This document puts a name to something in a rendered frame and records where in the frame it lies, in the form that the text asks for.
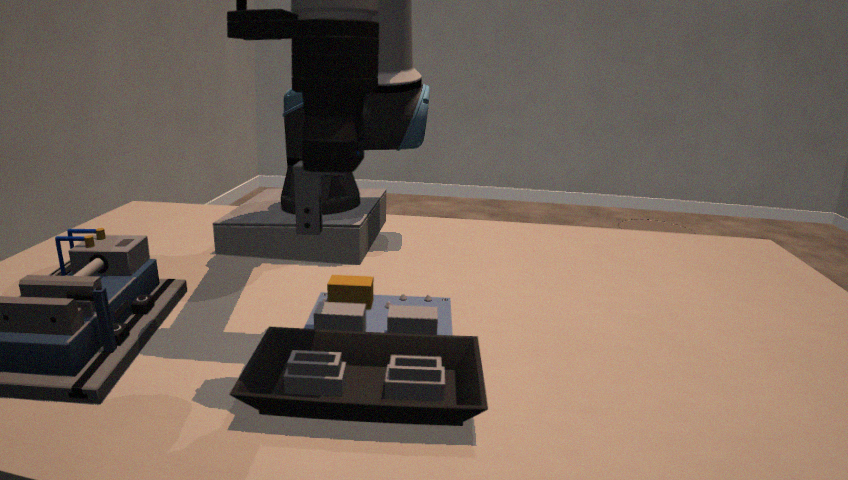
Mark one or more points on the yellow rectangular block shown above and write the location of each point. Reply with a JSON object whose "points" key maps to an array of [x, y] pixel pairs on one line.
{"points": [[351, 289]]}

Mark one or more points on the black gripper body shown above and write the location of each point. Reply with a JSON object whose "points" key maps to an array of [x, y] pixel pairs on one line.
{"points": [[335, 49]]}

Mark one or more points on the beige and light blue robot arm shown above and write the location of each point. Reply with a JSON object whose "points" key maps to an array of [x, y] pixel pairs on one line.
{"points": [[394, 116]]}

